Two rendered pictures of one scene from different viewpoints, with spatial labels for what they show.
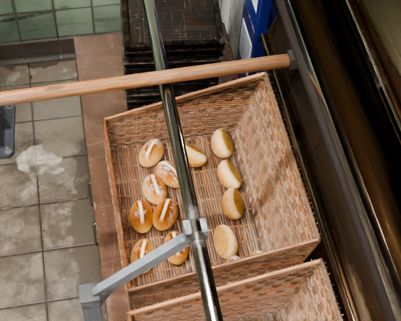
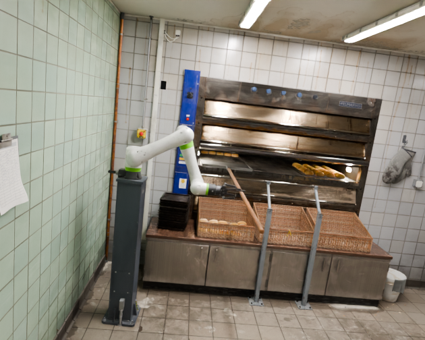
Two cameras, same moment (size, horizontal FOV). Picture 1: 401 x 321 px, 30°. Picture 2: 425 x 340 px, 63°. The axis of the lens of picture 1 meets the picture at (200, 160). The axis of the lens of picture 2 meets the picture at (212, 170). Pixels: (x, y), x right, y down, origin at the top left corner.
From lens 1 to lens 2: 3.49 m
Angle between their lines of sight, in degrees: 76
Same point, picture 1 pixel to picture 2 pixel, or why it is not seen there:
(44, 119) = not seen: hidden behind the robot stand
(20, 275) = (198, 312)
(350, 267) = (262, 192)
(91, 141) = (193, 237)
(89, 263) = (197, 297)
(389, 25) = (252, 140)
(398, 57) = (258, 142)
